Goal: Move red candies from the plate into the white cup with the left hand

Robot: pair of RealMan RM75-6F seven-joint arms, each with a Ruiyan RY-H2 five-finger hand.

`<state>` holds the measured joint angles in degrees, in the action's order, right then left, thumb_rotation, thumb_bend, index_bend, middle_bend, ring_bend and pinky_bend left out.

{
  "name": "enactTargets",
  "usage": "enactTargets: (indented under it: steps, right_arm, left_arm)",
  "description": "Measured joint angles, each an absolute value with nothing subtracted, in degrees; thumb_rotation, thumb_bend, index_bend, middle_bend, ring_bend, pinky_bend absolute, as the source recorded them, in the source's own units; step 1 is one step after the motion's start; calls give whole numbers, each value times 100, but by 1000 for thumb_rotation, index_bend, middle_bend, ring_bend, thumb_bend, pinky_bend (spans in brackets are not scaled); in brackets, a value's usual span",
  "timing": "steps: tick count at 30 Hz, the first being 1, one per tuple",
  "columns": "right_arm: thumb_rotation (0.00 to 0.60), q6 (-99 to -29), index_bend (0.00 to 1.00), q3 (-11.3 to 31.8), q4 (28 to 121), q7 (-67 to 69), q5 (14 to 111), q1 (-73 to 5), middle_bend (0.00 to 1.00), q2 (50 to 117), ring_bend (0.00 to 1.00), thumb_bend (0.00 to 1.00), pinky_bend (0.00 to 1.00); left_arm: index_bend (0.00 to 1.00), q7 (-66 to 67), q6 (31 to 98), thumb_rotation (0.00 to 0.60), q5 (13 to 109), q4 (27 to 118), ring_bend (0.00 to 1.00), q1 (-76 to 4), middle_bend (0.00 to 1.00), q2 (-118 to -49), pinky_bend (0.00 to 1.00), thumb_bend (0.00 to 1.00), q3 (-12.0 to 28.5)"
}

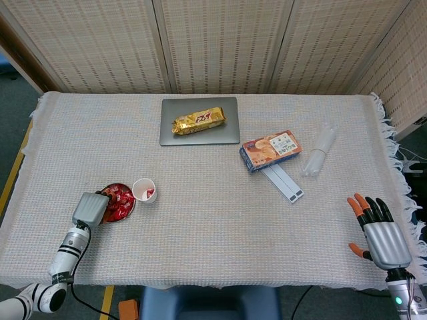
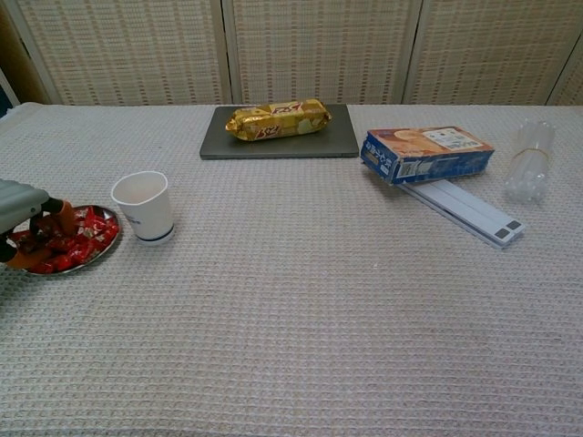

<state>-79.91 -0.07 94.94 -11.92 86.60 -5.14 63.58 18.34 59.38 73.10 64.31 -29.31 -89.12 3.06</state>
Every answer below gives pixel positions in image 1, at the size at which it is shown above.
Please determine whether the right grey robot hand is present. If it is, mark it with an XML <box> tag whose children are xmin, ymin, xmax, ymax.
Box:
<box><xmin>346</xmin><ymin>193</ymin><xmax>412</xmax><ymax>270</ymax></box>

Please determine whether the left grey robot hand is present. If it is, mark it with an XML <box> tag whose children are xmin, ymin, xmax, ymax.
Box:
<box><xmin>72</xmin><ymin>189</ymin><xmax>111</xmax><ymax>229</ymax></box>

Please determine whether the shiny metal bowl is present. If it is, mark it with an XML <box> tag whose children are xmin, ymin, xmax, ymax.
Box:
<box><xmin>99</xmin><ymin>182</ymin><xmax>137</xmax><ymax>224</ymax></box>

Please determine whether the white paper cup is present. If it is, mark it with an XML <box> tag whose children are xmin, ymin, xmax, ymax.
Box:
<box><xmin>131</xmin><ymin>178</ymin><xmax>158</xmax><ymax>205</ymax></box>

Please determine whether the orange block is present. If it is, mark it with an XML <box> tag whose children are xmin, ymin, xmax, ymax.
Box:
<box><xmin>119</xmin><ymin>299</ymin><xmax>139</xmax><ymax>320</ymax></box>

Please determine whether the clear plastic bottle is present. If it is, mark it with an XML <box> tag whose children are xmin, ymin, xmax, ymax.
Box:
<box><xmin>302</xmin><ymin>122</ymin><xmax>337</xmax><ymax>177</ymax></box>

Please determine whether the white folded laptop stand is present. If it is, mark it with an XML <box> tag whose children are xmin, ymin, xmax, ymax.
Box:
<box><xmin>263</xmin><ymin>163</ymin><xmax>305</xmax><ymax>203</ymax></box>

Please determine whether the beige woven tablecloth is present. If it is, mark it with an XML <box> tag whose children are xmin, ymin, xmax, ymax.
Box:
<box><xmin>0</xmin><ymin>91</ymin><xmax>427</xmax><ymax>291</ymax></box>

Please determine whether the gold biscuit packet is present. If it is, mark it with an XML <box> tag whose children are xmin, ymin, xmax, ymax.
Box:
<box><xmin>171</xmin><ymin>106</ymin><xmax>227</xmax><ymax>137</ymax></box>

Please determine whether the orange blue cracker box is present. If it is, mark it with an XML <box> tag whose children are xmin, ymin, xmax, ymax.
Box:
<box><xmin>239</xmin><ymin>129</ymin><xmax>304</xmax><ymax>173</ymax></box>

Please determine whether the blue chair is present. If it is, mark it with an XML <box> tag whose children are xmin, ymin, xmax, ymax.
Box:
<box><xmin>138</xmin><ymin>285</ymin><xmax>283</xmax><ymax>320</ymax></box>

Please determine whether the grey metal tray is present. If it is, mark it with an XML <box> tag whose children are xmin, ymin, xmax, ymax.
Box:
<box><xmin>159</xmin><ymin>97</ymin><xmax>242</xmax><ymax>147</ymax></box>

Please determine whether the woven folding screen panel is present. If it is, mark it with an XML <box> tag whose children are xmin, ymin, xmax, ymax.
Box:
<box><xmin>270</xmin><ymin>0</ymin><xmax>413</xmax><ymax>95</ymax></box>
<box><xmin>0</xmin><ymin>0</ymin><xmax>167</xmax><ymax>95</ymax></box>
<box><xmin>153</xmin><ymin>0</ymin><xmax>296</xmax><ymax>95</ymax></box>
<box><xmin>350</xmin><ymin>0</ymin><xmax>427</xmax><ymax>141</ymax></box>

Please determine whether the white power cable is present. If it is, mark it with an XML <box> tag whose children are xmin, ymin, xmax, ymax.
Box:
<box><xmin>396</xmin><ymin>146</ymin><xmax>422</xmax><ymax>167</ymax></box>

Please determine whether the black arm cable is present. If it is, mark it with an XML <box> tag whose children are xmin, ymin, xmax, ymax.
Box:
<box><xmin>68</xmin><ymin>219</ymin><xmax>121</xmax><ymax>320</ymax></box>

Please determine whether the black floor cable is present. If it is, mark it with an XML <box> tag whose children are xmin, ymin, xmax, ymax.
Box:
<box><xmin>292</xmin><ymin>285</ymin><xmax>314</xmax><ymax>320</ymax></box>

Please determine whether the brown wooden post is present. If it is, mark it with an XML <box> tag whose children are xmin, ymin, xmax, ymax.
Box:
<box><xmin>0</xmin><ymin>15</ymin><xmax>63</xmax><ymax>94</ymax></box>

